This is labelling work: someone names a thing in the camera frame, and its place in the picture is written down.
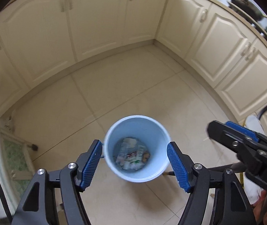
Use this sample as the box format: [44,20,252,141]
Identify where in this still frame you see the green white tissue packet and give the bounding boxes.
[122,152,145,171]

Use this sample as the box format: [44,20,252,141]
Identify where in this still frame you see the white tissue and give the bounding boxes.
[123,138,138,149]

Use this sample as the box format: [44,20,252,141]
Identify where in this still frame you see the round rice cracker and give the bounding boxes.
[142,151,150,163]

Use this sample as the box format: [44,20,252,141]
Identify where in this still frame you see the person right hand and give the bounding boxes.
[253,191,267,225]

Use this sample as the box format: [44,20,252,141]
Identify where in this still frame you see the green patterned glass cabinet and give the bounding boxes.
[0,131,35,197]

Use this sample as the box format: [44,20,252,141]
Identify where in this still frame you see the light blue plastic bucket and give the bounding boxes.
[103,115,171,183]

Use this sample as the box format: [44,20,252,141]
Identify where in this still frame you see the lower cream cabinets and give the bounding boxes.
[0,0,267,121]

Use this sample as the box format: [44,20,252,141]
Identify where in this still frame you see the black wok with lid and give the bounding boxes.
[231,0,267,21]

